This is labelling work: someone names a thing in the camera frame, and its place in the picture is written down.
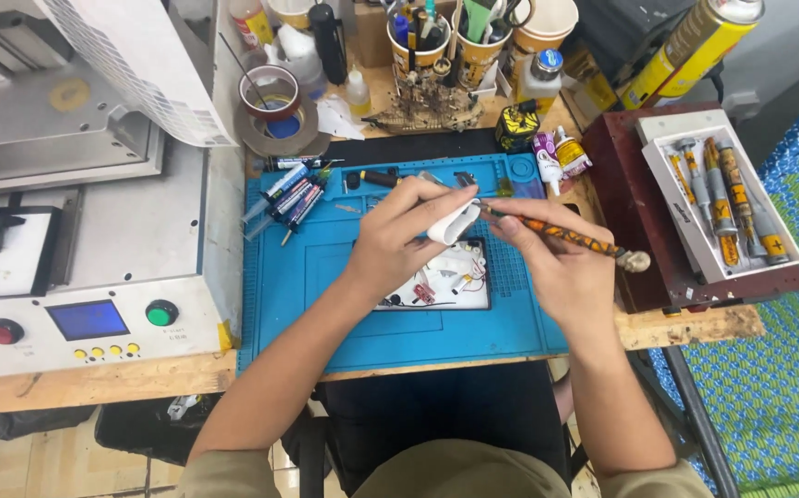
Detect person's right hand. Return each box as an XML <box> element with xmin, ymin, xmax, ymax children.
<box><xmin>489</xmin><ymin>196</ymin><xmax>621</xmax><ymax>344</ymax></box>

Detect person's left hand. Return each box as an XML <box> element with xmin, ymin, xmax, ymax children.
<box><xmin>346</xmin><ymin>176</ymin><xmax>480</xmax><ymax>307</ymax></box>

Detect orange patterned handle tool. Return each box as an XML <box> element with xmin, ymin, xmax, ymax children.
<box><xmin>475</xmin><ymin>201</ymin><xmax>652</xmax><ymax>273</ymax></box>

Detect small white plastic case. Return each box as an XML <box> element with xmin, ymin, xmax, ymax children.
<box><xmin>426</xmin><ymin>199</ymin><xmax>483</xmax><ymax>247</ymax></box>

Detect solder paste syringe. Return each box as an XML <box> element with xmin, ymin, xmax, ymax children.
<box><xmin>280</xmin><ymin>181</ymin><xmax>326</xmax><ymax>247</ymax></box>
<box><xmin>242</xmin><ymin>162</ymin><xmax>312</xmax><ymax>224</ymax></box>
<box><xmin>245</xmin><ymin>176</ymin><xmax>319</xmax><ymax>242</ymax></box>

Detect blue silicone repair mat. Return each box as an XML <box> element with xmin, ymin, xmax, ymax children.
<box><xmin>237</xmin><ymin>154</ymin><xmax>570</xmax><ymax>375</ymax></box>

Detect black mat strip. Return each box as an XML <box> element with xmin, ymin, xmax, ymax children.
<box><xmin>340</xmin><ymin>127</ymin><xmax>505</xmax><ymax>167</ymax></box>

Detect dark red heating plate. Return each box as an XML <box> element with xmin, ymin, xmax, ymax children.
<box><xmin>582</xmin><ymin>101</ymin><xmax>799</xmax><ymax>314</ymax></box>

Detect purple white glue tube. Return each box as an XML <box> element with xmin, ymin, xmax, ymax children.
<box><xmin>532</xmin><ymin>130</ymin><xmax>565</xmax><ymax>197</ymax></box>

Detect yellow white glue tube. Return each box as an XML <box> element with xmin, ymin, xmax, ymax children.
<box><xmin>553</xmin><ymin>125</ymin><xmax>593</xmax><ymax>180</ymax></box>

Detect white tissue paper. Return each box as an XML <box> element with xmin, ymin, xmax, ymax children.
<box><xmin>315</xmin><ymin>93</ymin><xmax>368</xmax><ymax>142</ymax></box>

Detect wide grey tape roll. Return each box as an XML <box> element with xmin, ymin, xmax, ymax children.
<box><xmin>233</xmin><ymin>93</ymin><xmax>331</xmax><ymax>159</ymax></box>

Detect white screwdriver box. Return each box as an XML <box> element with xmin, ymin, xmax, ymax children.
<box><xmin>636</xmin><ymin>108</ymin><xmax>799</xmax><ymax>285</ymax></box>

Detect grey yellow screwdriver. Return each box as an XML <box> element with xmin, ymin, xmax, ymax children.
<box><xmin>716</xmin><ymin>137</ymin><xmax>768</xmax><ymax>259</ymax></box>
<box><xmin>675</xmin><ymin>137</ymin><xmax>717</xmax><ymax>234</ymax></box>
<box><xmin>751</xmin><ymin>199</ymin><xmax>792</xmax><ymax>267</ymax></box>
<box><xmin>668</xmin><ymin>152</ymin><xmax>699</xmax><ymax>207</ymax></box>
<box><xmin>702</xmin><ymin>137</ymin><xmax>743</xmax><ymax>268</ymax></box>

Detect small white dropper bottle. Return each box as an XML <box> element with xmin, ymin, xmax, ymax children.
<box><xmin>344</xmin><ymin>65</ymin><xmax>373</xmax><ymax>118</ymax></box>

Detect black yellow small bottle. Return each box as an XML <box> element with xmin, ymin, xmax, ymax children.
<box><xmin>494</xmin><ymin>100</ymin><xmax>541</xmax><ymax>154</ymax></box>

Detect brown tape roll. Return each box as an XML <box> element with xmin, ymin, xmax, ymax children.
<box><xmin>238</xmin><ymin>64</ymin><xmax>302</xmax><ymax>123</ymax></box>

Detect person's black trousers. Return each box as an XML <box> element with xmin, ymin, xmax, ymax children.
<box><xmin>300</xmin><ymin>360</ymin><xmax>572</xmax><ymax>496</ymax></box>

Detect paper cup with pens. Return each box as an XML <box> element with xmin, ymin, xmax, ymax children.
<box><xmin>385</xmin><ymin>0</ymin><xmax>453</xmax><ymax>89</ymax></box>

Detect metal table leg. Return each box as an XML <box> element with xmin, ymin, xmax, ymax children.
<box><xmin>661</xmin><ymin>344</ymin><xmax>741</xmax><ymax>498</ymax></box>

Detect clear bottle with blue cap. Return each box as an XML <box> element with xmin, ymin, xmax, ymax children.
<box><xmin>516</xmin><ymin>48</ymin><xmax>565</xmax><ymax>116</ymax></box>

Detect white plastic bottle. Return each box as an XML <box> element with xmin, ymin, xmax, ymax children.
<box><xmin>264</xmin><ymin>24</ymin><xmax>328</xmax><ymax>99</ymax></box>

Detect paper cup with tools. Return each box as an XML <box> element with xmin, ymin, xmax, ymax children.
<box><xmin>452</xmin><ymin>0</ymin><xmax>515</xmax><ymax>91</ymax></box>

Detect cardboard box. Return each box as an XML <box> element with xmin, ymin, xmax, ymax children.
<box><xmin>354</xmin><ymin>0</ymin><xmax>402</xmax><ymax>69</ymax></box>

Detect person's olive shirt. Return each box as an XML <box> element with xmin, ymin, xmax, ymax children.
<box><xmin>177</xmin><ymin>439</ymin><xmax>716</xmax><ymax>498</ymax></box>

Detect green round button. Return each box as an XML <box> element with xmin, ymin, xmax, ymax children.
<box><xmin>145</xmin><ymin>299</ymin><xmax>179</xmax><ymax>328</ymax></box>

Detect green blue woven floor mat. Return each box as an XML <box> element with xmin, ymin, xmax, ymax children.
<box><xmin>647</xmin><ymin>61</ymin><xmax>799</xmax><ymax>498</ymax></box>

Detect stacked empty paper cups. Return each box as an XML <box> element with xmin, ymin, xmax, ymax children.
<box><xmin>506</xmin><ymin>0</ymin><xmax>580</xmax><ymax>78</ymax></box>

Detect bottle with red yellow label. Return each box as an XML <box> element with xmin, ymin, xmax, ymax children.
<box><xmin>228</xmin><ymin>0</ymin><xmax>275</xmax><ymax>51</ymax></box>

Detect white laminating machine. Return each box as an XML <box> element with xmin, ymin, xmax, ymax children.
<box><xmin>0</xmin><ymin>0</ymin><xmax>246</xmax><ymax>382</ymax></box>

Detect yellow spray can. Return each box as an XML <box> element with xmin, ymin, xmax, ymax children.
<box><xmin>619</xmin><ymin>0</ymin><xmax>766</xmax><ymax>112</ymax></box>

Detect black bag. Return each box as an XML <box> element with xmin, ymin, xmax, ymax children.
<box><xmin>94</xmin><ymin>393</ymin><xmax>222</xmax><ymax>466</ymax></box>

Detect blue machine display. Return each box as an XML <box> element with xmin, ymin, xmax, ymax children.
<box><xmin>46</xmin><ymin>299</ymin><xmax>130</xmax><ymax>342</ymax></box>

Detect black tool with brown handle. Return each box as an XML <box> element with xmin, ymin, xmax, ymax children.
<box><xmin>345</xmin><ymin>169</ymin><xmax>404</xmax><ymax>192</ymax></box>

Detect opened white device with wires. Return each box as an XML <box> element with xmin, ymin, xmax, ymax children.
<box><xmin>372</xmin><ymin>237</ymin><xmax>492</xmax><ymax>311</ymax></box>

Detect tangled wire holder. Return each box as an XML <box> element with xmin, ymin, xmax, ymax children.
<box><xmin>362</xmin><ymin>82</ymin><xmax>485</xmax><ymax>136</ymax></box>

